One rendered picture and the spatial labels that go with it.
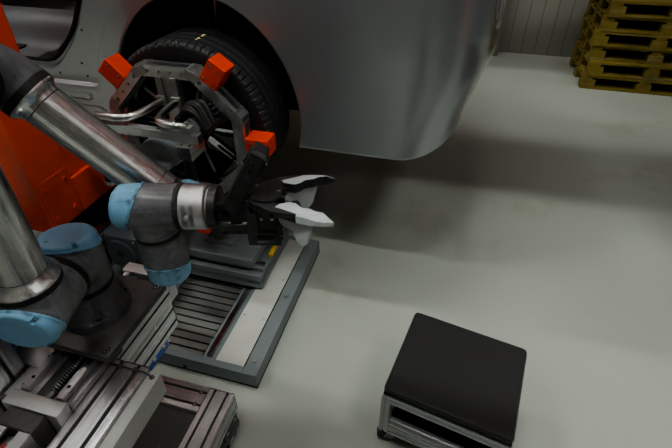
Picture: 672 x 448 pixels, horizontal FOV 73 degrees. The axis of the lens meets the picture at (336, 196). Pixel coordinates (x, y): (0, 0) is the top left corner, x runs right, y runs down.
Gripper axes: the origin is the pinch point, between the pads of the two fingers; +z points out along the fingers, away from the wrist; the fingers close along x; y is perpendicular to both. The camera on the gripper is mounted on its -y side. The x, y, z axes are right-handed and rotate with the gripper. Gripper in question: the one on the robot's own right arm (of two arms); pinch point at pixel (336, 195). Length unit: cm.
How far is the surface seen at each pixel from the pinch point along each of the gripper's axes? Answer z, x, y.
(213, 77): -41, -89, 1
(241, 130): -34, -89, 20
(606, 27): 237, -363, 17
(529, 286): 95, -115, 108
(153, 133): -60, -76, 17
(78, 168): -104, -103, 42
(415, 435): 26, -32, 104
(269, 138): -24, -90, 23
